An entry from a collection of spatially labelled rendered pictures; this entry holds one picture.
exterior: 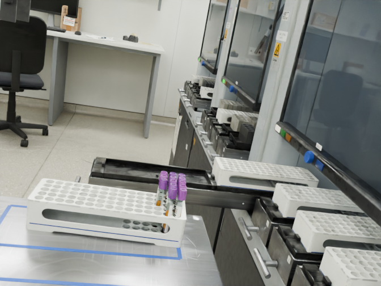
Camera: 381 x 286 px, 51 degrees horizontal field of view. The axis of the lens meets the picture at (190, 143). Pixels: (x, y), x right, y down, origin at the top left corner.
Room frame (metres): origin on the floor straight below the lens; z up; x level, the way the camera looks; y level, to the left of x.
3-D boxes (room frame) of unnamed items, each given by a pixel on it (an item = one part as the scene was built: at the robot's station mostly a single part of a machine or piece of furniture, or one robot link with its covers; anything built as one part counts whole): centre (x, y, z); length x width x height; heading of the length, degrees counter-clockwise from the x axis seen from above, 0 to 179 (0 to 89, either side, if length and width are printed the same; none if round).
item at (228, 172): (1.12, -0.23, 0.83); 0.30 x 0.10 x 0.06; 100
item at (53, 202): (0.72, 0.13, 0.85); 0.30 x 0.10 x 0.06; 96
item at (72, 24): (4.22, 1.43, 1.02); 0.22 x 0.17 x 0.24; 10
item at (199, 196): (1.08, -0.06, 0.78); 0.73 x 0.14 x 0.09; 100
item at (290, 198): (0.99, -0.40, 0.83); 0.30 x 0.10 x 0.06; 100
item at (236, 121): (1.67, -0.18, 0.85); 0.12 x 0.02 x 0.06; 11
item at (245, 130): (1.52, -0.21, 0.85); 0.12 x 0.02 x 0.06; 10
